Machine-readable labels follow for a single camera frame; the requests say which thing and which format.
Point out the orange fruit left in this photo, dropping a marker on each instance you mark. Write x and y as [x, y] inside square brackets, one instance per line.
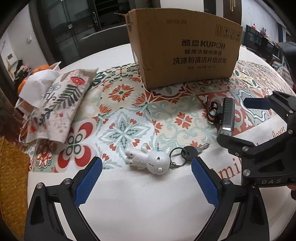
[22, 84]

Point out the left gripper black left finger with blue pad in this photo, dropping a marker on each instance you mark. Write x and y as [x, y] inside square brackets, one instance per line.
[43, 222]

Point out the brown cardboard box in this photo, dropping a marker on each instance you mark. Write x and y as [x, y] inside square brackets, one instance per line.
[173, 46]

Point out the person's right hand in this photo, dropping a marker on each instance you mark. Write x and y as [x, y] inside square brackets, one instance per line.
[292, 187]

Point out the black tv cabinet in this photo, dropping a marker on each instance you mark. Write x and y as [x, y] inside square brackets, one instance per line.
[261, 46]

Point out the floral fabric tissue cover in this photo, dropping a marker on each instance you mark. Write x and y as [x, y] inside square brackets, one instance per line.
[53, 118]

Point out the black bike light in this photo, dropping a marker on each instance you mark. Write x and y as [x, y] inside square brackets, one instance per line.
[222, 115]

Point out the patterned table runner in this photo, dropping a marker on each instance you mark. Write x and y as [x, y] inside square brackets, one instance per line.
[117, 111]

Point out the dark wooden door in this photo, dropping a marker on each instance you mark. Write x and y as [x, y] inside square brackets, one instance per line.
[232, 10]

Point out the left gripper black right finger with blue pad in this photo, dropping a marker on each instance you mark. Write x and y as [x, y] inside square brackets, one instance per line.
[250, 222]

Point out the orange fruit right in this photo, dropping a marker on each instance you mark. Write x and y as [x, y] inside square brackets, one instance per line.
[41, 68]

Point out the grey dining chair left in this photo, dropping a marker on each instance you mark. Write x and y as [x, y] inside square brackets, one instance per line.
[103, 40]

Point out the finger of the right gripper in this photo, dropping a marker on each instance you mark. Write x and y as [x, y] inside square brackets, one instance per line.
[258, 103]
[246, 150]

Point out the woven yellow placemat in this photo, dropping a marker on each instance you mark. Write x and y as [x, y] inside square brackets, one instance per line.
[14, 184]

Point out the dark glass door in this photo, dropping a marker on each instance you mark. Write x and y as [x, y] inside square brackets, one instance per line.
[61, 25]

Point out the white figurine keychain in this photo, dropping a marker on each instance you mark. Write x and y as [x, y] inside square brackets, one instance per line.
[155, 161]

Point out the orange fruit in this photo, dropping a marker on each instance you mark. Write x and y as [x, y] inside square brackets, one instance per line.
[41, 68]
[22, 84]

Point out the white tissue paper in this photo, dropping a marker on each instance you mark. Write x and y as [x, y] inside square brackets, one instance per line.
[37, 86]

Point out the white plastic fruit basket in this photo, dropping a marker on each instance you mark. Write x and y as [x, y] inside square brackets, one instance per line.
[25, 107]

